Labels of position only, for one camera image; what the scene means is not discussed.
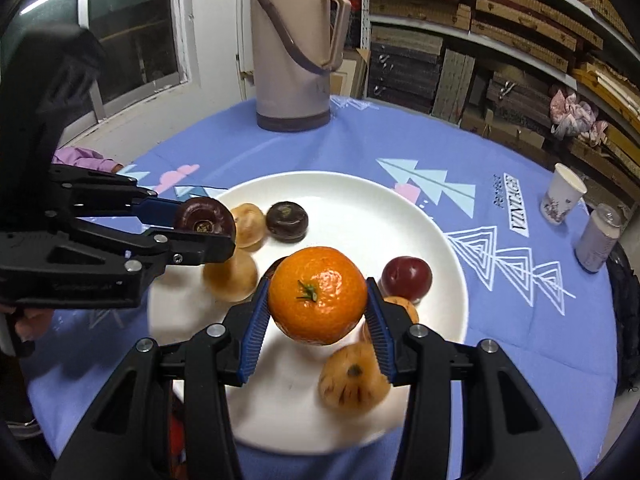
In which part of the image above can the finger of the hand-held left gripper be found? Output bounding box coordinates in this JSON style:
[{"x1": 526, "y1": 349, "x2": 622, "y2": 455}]
[
  {"x1": 15, "y1": 219, "x2": 237, "y2": 282},
  {"x1": 49, "y1": 162, "x2": 186, "y2": 228}
]

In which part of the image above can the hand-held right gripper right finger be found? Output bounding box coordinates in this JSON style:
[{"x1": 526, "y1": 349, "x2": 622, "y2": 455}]
[{"x1": 364, "y1": 276, "x2": 583, "y2": 480}]

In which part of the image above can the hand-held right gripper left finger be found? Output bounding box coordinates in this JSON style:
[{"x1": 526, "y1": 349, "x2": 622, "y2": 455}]
[{"x1": 52, "y1": 276, "x2": 273, "y2": 480}]

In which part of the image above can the dark brown passion fruit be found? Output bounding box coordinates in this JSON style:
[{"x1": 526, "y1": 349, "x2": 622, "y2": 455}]
[{"x1": 174, "y1": 197, "x2": 237, "y2": 241}]

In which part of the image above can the striped yellow pepino melon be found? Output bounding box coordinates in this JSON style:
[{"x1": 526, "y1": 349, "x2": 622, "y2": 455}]
[{"x1": 318, "y1": 342, "x2": 392, "y2": 415}]

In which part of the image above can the dark red plum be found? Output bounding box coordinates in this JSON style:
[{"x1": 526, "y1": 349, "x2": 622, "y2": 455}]
[{"x1": 381, "y1": 256, "x2": 434, "y2": 303}]

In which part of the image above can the large orange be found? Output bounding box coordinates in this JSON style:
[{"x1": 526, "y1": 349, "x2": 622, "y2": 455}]
[{"x1": 267, "y1": 246, "x2": 369, "y2": 347}]

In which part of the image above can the dark brown water chestnut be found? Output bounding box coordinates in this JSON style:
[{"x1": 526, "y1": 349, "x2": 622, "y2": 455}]
[{"x1": 265, "y1": 201, "x2": 309, "y2": 242}]

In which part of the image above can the white plate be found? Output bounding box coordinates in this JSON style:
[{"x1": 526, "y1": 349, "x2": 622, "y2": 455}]
[{"x1": 147, "y1": 171, "x2": 469, "y2": 456}]

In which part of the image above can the person's left hand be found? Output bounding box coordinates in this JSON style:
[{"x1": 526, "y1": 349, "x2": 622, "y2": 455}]
[{"x1": 12, "y1": 307, "x2": 56, "y2": 343}]

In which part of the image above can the pink purple cloth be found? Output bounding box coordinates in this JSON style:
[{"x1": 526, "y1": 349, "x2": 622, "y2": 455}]
[{"x1": 52, "y1": 146, "x2": 126, "y2": 176}]

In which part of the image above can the blue printed tablecloth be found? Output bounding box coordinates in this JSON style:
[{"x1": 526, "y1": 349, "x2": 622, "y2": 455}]
[{"x1": 22, "y1": 95, "x2": 618, "y2": 480}]

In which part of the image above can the beige thermos flask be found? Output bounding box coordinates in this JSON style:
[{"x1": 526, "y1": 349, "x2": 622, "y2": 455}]
[{"x1": 248, "y1": 0, "x2": 352, "y2": 133}]

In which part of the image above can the glass window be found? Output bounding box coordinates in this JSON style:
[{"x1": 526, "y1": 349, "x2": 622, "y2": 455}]
[{"x1": 0, "y1": 0, "x2": 193, "y2": 126}]

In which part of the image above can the printed paper cup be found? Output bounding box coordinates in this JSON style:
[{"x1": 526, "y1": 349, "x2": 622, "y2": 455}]
[{"x1": 540, "y1": 162, "x2": 588, "y2": 226}]

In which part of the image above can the cardboard box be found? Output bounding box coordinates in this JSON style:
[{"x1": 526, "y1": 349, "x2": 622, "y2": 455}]
[{"x1": 327, "y1": 47, "x2": 372, "y2": 98}]

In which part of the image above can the grey drink can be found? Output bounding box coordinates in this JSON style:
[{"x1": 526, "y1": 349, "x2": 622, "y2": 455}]
[{"x1": 574, "y1": 203, "x2": 623, "y2": 274}]

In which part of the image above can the white metal shelf rack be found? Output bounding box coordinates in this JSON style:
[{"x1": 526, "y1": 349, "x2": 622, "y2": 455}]
[{"x1": 310, "y1": 0, "x2": 640, "y2": 171}]

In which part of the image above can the crumpled pink cloth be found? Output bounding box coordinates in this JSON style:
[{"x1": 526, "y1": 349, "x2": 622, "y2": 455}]
[{"x1": 549, "y1": 87, "x2": 610, "y2": 147}]

